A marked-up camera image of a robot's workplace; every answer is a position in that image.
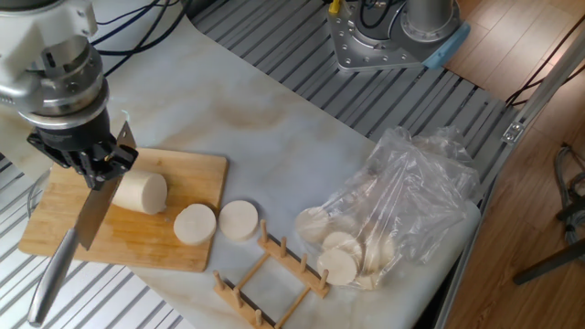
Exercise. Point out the small yellow object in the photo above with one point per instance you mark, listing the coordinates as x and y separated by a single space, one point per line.
335 5

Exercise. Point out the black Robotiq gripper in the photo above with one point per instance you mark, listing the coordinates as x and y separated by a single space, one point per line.
77 141

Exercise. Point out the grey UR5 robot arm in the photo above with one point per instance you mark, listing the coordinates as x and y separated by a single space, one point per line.
64 98

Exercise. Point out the clear plastic bag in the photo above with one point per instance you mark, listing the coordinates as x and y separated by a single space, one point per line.
411 192

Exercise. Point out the aluminium frame beam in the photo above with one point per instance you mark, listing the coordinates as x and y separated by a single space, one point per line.
548 89

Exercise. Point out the large white radish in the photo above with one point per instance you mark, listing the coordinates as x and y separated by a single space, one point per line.
146 192

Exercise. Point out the silver corner bracket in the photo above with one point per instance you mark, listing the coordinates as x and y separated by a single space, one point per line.
512 132

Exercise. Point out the white radish slice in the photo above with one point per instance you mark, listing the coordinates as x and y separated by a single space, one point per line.
368 281
313 226
195 225
343 242
238 220
337 267
379 253

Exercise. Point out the black metal stand leg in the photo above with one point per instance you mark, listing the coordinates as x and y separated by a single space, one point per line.
548 262

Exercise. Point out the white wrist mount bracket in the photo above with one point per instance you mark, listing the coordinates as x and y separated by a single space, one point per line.
27 36

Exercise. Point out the wooden peg rack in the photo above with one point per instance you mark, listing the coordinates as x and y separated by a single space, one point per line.
292 264

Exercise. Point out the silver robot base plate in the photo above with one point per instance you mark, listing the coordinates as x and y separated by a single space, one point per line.
352 45

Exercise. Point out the steel cleaver knife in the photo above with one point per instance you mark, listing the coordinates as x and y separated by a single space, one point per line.
93 215

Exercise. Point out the bamboo cutting board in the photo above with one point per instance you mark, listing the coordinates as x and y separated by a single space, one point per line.
183 173

